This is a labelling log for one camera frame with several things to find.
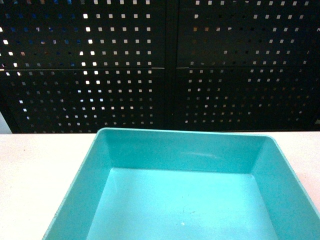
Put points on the teal plastic tray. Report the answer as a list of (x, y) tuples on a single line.
[(139, 184)]

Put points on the black perforated panel left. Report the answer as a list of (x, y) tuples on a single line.
[(76, 66)]

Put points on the black perforated panel right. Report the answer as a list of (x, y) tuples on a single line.
[(248, 65)]

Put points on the black perforated panel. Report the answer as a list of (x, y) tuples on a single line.
[(76, 66), (248, 65)]

